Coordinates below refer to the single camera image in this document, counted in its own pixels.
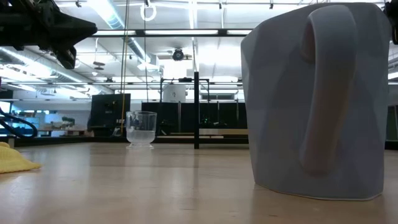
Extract black corrugated hose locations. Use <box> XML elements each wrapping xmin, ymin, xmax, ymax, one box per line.
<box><xmin>0</xmin><ymin>107</ymin><xmax>39</xmax><ymax>139</ymax></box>

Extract clear glass cup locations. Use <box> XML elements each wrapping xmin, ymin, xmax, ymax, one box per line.
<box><xmin>125</xmin><ymin>110</ymin><xmax>158</xmax><ymax>149</ymax></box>

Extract black station frame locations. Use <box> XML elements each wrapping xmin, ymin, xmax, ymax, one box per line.
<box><xmin>159</xmin><ymin>77</ymin><xmax>211</xmax><ymax>138</ymax></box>

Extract black monitor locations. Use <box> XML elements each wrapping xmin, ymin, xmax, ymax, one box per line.
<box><xmin>87</xmin><ymin>93</ymin><xmax>132</xmax><ymax>131</ymax></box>

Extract wooden shelf board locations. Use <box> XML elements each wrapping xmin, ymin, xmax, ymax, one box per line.
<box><xmin>157</xmin><ymin>128</ymin><xmax>249</xmax><ymax>139</ymax></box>

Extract yellow cloth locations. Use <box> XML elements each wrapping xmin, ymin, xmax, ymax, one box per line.
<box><xmin>0</xmin><ymin>141</ymin><xmax>42</xmax><ymax>174</ymax></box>

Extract black partition panel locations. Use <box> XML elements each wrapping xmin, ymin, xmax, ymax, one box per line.
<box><xmin>141</xmin><ymin>101</ymin><xmax>249</xmax><ymax>136</ymax></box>

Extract thick yellow cable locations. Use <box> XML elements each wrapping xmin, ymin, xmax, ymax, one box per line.
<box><xmin>119</xmin><ymin>0</ymin><xmax>130</xmax><ymax>131</ymax></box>

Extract black overhead camera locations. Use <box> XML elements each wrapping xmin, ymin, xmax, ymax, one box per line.
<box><xmin>172</xmin><ymin>48</ymin><xmax>185</xmax><ymax>62</ymax></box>

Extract grey faceted mug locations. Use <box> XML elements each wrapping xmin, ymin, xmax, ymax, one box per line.
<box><xmin>240</xmin><ymin>2</ymin><xmax>392</xmax><ymax>202</ymax></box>

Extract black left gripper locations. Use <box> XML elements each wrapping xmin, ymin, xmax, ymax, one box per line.
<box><xmin>0</xmin><ymin>0</ymin><xmax>98</xmax><ymax>70</ymax></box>

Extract white cable ring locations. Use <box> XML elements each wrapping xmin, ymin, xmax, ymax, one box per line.
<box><xmin>139</xmin><ymin>2</ymin><xmax>157</xmax><ymax>22</ymax></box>

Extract black table frame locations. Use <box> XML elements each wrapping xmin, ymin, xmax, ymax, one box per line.
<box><xmin>90</xmin><ymin>28</ymin><xmax>253</xmax><ymax>38</ymax></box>

